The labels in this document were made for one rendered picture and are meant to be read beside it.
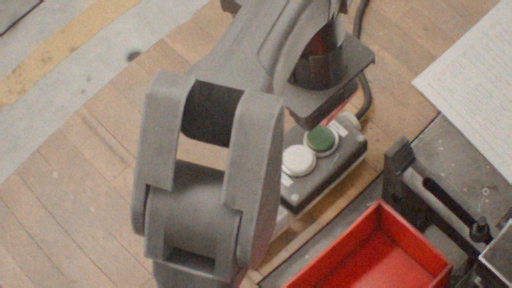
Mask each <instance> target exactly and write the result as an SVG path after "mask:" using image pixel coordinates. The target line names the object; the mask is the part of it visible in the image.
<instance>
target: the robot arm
mask: <svg viewBox="0 0 512 288"><path fill-rule="evenodd" d="M220 3H221V9H223V12H226V13H229V14H230V15H231V16H232V18H233V21H232V22H231V24H230V25H229V27H228V29H227V30H226V31H225V33H224V34H223V36H222V37H221V38H220V40H219V41H218V42H217V43H216V44H215V45H214V46H213V47H212V49H211V50H210V51H209V52H208V53H207V54H206V55H205V56H204V57H203V58H202V59H201V60H200V61H198V62H196V63H195V64H193V65H192V66H191V67H190V68H189V69H188V70H187V71H186V73H185V74H184V75H183V74H176V73H172V72H168V71H164V70H157V72H156V73H155V75H154V77H153V78H152V80H151V81H150V83H149V86H148V89H147V92H146V95H145V99H144V106H143V113H142V120H141V127H140V133H139V140H138V147H137V154H136V160H135V167H134V180H133V186H132V193H131V195H132V199H131V206H130V214H131V215H130V223H131V229H132V232H133V233H134V234H135V235H137V236H140V237H143V238H144V255H143V257H144V258H147V259H151V260H152V261H153V262H152V274H153V275H154V278H155V280H156V286H157V288H239V287H240V285H241V283H242V282H243V280H244V278H245V275H246V274H247V271H248V268H250V269H256V268H258V267H259V265H260V264H261V262H262V260H263V259H264V257H265V255H266V252H267V250H268V248H269V245H270V242H271V239H272V237H273V233H274V230H275V226H276V221H277V217H278V212H279V206H280V193H281V175H282V158H283V140H284V122H285V108H286V109H287V110H288V111H289V115H290V116H291V117H292V118H293V119H294V122H295V123H297V124H298V125H299V126H300V127H301V128H303V129H304V130H305V131H311V130H313V129H314V128H315V127H316V126H318V125H319V124H320V125H321V126H323V127H324V128H326V127H327V126H328V125H329V123H330V122H331V121H332V120H333V119H334V118H335V117H336V115H337V114H338V113H339V112H340V111H341V110H343V109H344V107H345V106H346V105H347V104H348V103H349V102H350V101H351V100H352V99H353V98H354V96H355V95H356V94H357V93H359V82H358V81H357V80H356V79H355V78H356V77H357V75H358V74H361V73H362V72H363V71H364V69H365V68H367V67H369V66H370V64H371V63H372V64H373V65H375V63H376V59H375V54H374V52H373V51H372V50H371V49H370V48H369V47H368V46H366V45H365V44H363V43H362V42H360V41H359V40H358V39H357V38H356V37H354V36H353V35H352V34H351V33H349V32H348V31H347V30H345V27H344V15H343V14H347V15H348V14H349V9H350V7H351V5H352V0H220ZM180 132H181V133H182V134H183V135H184V136H185V137H187V138H189V139H192V140H196V141H200V142H204V143H208V144H212V145H216V146H220V147H224V148H228V149H229V153H228V159H227V165H226V171H224V170H220V169H216V168H213V167H209V166H205V165H201V164H197V163H193V162H189V161H185V160H182V159H178V158H177V151H178V145H179V138H180Z"/></svg>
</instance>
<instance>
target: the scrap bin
mask: <svg viewBox="0 0 512 288"><path fill-rule="evenodd" d="M453 266H454V264H453V262H451V261H450V260H449V259H448V258H447V257H445V255H444V254H442V253H441V251H438V249H437V248H436V247H434V246H433V245H432V244H431V243H430V242H429V241H428V240H427V239H426V238H424V237H423V235H421V234H420V233H419V232H418V231H417V230H416V229H414V227H412V226H411V225H410V224H409V223H407V221H406V220H405V219H403V218H402V217H401V216H400V215H399V214H397V213H396V212H395V210H393V209H392V208H391V207H390V206H388V205H387V204H386V203H385V201H383V200H382V199H378V200H377V201H376V202H375V203H374V204H372V205H371V206H370V207H369V208H368V209H367V210H366V211H365V212H364V213H363V214H362V215H361V216H360V217H359V218H357V219H356V220H355V221H354V222H353V223H352V225H351V226H350V227H349V228H348V229H346V230H345V231H344V232H343V233H342V234H341V235H340V236H339V237H338V238H337V239H335V240H334V241H333V242H331V243H330V244H329V245H328V246H327V247H326V248H324V250H323V251H322V252H321V253H320V254H319V255H318V256H317V257H316V258H314V259H312V260H311V261H310V262H309V263H308V264H307V265H306V266H305V267H304V268H302V269H301V270H300V271H298V272H297V273H296V274H295V275H294V276H293V277H292V278H290V279H288V280H287V281H286V283H285V284H284V285H283V286H281V287H279V288H447V286H448V282H449V280H450V277H451V274H452V270H453Z"/></svg>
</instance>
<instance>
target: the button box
mask: <svg viewBox="0 0 512 288"><path fill-rule="evenodd" d="M368 2H369V0H360V2H359V6H358V7H357V12H356V14H355V17H354V19H355V20H354V24H353V36H354V37H356V38H357V39H358V40H360V33H361V29H360V27H361V23H362V16H363V14H364V12H365V11H364V10H365V8H366V6H367V3H368ZM357 76H358V78H359V81H360V83H361V86H362V89H363V93H364V102H363V104H362V106H361V107H360V108H359V110H358V112H357V113H356V114H355V115H354V116H353V115H351V114H350V113H348V112H345V113H343V114H341V115H340V114H337V115H336V117H335V118H334V119H333V120H332V121H331V122H330V123H329V125H328V127H330V129H331V130H332V131H333V132H334V135H335V144H334V146H333V147H332V148H331V150H330V151H328V152H324V153H318V152H314V151H312V150H311V149H310V148H309V147H308V146H307V142H306V136H307V133H308V131H305V130H304V129H303V128H301V127H300V126H299V125H298V124H297V123H296V124H295V125H294V126H293V127H292V128H290V129H289V130H288V131H287V132H286V133H285V134H284V140H283V155H284V152H285V151H286V150H287V149H288V148H289V147H291V146H295V145H301V146H305V147H307V148H308V149H309V150H310V151H311V153H312V156H313V164H312V166H311V167H310V168H309V169H308V170H307V171H305V172H303V173H293V172H290V171H288V170H287V169H286V168H285V167H284V165H283V158H282V175H281V193H280V206H281V207H282V208H283V209H284V210H286V211H287V213H289V214H290V215H291V216H293V217H294V218H296V219H298V218H300V216H301V215H302V214H303V213H304V212H306V211H307V210H308V209H309V208H310V207H311V206H312V205H313V204H315V203H316V202H317V201H318V200H319V199H320V198H321V197H322V196H324V195H325V194H326V193H327V192H328V191H329V190H330V189H331V188H333V187H334V186H335V185H336V184H337V183H338V182H339V181H340V180H341V179H343V178H344V177H345V176H346V174H347V173H348V172H350V171H351V170H353V169H354V168H355V167H356V166H357V165H358V164H360V163H361V161H362V160H363V159H364V158H365V157H366V156H367V150H368V140H367V138H366V137H365V136H364V135H362V133H361V132H360V131H361V130H362V129H361V124H360V120H361V119H362V118H363V117H364V116H365V115H366V113H367V112H368V111H369V110H368V109H369V107H370V105H371V102H372V95H371V90H370V86H369V83H368V80H367V78H366V76H365V74H364V71H363V72H362V73H361V74H358V75H357Z"/></svg>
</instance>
